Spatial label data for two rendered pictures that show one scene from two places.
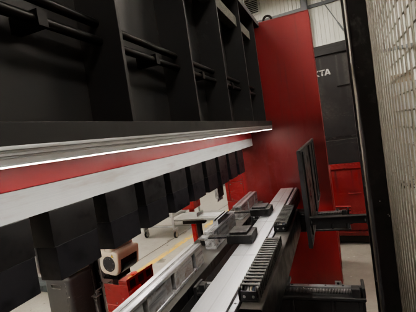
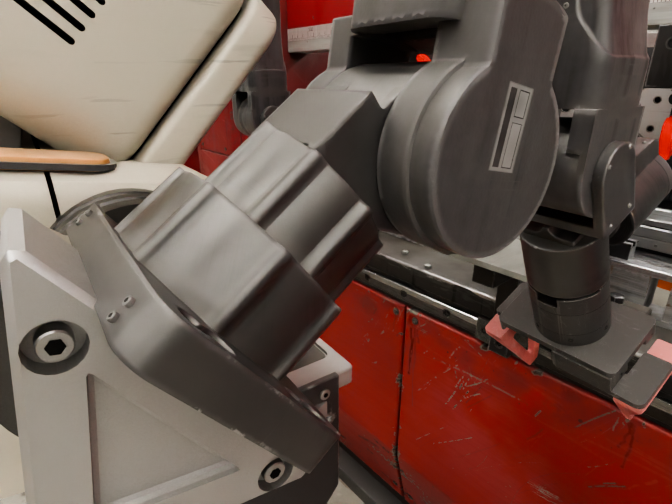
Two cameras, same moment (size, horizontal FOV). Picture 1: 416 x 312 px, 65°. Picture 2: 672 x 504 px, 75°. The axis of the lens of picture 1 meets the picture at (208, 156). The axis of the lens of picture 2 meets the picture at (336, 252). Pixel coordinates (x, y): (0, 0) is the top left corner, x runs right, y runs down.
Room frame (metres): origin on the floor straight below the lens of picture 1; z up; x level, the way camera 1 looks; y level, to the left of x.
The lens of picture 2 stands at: (1.92, 0.89, 1.27)
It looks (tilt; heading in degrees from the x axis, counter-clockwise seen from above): 22 degrees down; 298
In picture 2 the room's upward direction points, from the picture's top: straight up
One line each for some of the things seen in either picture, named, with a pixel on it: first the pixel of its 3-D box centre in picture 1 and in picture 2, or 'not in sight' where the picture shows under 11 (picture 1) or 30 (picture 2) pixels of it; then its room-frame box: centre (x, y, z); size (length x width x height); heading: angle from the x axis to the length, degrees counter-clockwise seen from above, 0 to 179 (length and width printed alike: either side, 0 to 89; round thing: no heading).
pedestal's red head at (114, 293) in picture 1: (130, 286); not in sight; (1.66, 0.49, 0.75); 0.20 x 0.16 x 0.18; 151
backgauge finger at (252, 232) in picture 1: (226, 234); not in sight; (1.46, -0.03, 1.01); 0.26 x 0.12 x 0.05; 69
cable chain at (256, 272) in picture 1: (264, 262); not in sight; (1.06, -0.13, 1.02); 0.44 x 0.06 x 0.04; 159
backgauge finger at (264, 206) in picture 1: (248, 210); not in sight; (1.87, -0.19, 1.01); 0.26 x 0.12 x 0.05; 69
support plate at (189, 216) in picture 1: (199, 215); (520, 244); (1.97, 0.10, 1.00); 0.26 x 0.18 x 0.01; 69
